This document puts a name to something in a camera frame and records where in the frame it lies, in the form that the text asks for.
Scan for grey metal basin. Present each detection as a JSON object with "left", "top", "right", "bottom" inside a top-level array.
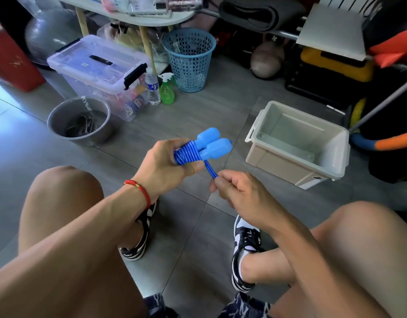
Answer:
[{"left": 46, "top": 96, "right": 113, "bottom": 147}]

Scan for black white right shoe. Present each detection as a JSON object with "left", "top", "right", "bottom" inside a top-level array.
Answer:
[{"left": 230, "top": 215, "right": 265, "bottom": 293}]

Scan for grey exercise ball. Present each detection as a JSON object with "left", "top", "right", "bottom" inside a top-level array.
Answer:
[{"left": 25, "top": 8, "right": 82, "bottom": 64}]

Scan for brown ball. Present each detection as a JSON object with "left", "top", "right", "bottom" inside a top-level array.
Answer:
[{"left": 250, "top": 40, "right": 285, "bottom": 80}]

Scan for multicoloured hula hoop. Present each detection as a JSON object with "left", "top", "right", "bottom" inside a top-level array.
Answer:
[{"left": 349, "top": 96, "right": 407, "bottom": 151}]

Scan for clear plastic bag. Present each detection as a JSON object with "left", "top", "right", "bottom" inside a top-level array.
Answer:
[{"left": 165, "top": 0, "right": 204, "bottom": 12}]

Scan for blue jump rope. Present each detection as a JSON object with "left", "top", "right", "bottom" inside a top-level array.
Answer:
[{"left": 173, "top": 127, "right": 234, "bottom": 179}]

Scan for black white left shoe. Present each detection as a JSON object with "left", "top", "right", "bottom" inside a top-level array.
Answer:
[{"left": 119, "top": 202, "right": 158, "bottom": 262}]

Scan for green spray bottle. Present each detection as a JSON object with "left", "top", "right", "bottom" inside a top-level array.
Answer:
[{"left": 158, "top": 72, "right": 177, "bottom": 105}]

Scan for white metal pole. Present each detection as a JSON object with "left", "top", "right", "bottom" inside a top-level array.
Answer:
[{"left": 349, "top": 75, "right": 407, "bottom": 132}]

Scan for black white shoe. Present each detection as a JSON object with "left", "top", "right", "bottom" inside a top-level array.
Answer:
[
  {"left": 230, "top": 215, "right": 265, "bottom": 293},
  {"left": 119, "top": 202, "right": 158, "bottom": 262}
]

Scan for white plastic bin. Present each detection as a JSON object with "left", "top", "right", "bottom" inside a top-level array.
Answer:
[{"left": 245, "top": 100, "right": 351, "bottom": 190}]

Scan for person's left leg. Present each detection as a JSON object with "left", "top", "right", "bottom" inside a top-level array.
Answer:
[{"left": 18, "top": 166, "right": 148, "bottom": 318}]

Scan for grey flat board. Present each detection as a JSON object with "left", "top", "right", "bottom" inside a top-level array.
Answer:
[{"left": 296, "top": 3, "right": 368, "bottom": 62}]

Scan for red bag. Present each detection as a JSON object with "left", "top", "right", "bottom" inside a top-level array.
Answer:
[{"left": 0, "top": 16, "right": 47, "bottom": 93}]

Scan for clear bin with black latches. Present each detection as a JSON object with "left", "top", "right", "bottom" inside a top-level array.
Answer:
[{"left": 47, "top": 34, "right": 150, "bottom": 122}]

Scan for small plastic water bottle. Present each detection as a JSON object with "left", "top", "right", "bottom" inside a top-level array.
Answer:
[{"left": 145, "top": 68, "right": 161, "bottom": 106}]

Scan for person's left hand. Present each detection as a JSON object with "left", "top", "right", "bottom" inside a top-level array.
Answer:
[{"left": 132, "top": 138, "right": 206, "bottom": 203}]

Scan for navy patterned shorts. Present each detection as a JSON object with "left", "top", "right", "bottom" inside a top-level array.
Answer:
[{"left": 143, "top": 291, "right": 274, "bottom": 318}]

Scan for person's left forearm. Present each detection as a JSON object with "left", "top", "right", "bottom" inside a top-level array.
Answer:
[{"left": 0, "top": 183, "right": 151, "bottom": 318}]

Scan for person's right leg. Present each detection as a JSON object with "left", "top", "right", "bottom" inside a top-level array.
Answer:
[{"left": 240, "top": 201, "right": 407, "bottom": 318}]

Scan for blue mesh plastic basket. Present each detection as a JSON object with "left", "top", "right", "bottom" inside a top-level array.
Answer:
[{"left": 161, "top": 27, "right": 218, "bottom": 93}]

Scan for person's right hand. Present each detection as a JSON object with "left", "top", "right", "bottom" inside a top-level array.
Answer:
[{"left": 210, "top": 170, "right": 293, "bottom": 236}]

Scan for white round table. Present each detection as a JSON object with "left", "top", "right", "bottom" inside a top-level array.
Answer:
[{"left": 58, "top": 0, "right": 196, "bottom": 73}]

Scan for yellow black case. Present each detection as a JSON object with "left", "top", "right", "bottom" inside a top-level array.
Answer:
[{"left": 300, "top": 47, "right": 375, "bottom": 83}]

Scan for red string bracelet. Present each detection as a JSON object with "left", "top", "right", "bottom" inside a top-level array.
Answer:
[{"left": 123, "top": 179, "right": 153, "bottom": 209}]

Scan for black red inflatable toy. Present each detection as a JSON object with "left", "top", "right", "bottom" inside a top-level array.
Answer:
[{"left": 362, "top": 0, "right": 407, "bottom": 69}]

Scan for grey folded mat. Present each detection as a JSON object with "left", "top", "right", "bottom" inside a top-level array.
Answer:
[{"left": 217, "top": 0, "right": 307, "bottom": 34}]

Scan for white radiator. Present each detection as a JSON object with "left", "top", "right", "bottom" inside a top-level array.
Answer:
[{"left": 320, "top": 0, "right": 383, "bottom": 17}]

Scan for person's right forearm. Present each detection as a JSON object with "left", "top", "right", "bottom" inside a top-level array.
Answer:
[{"left": 270, "top": 215, "right": 390, "bottom": 318}]

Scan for person's leg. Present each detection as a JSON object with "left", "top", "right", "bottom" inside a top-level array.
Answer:
[
  {"left": 240, "top": 201, "right": 407, "bottom": 318},
  {"left": 18, "top": 166, "right": 148, "bottom": 318}
]

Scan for pink white packet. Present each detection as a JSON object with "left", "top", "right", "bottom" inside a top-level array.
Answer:
[{"left": 101, "top": 0, "right": 128, "bottom": 14}]

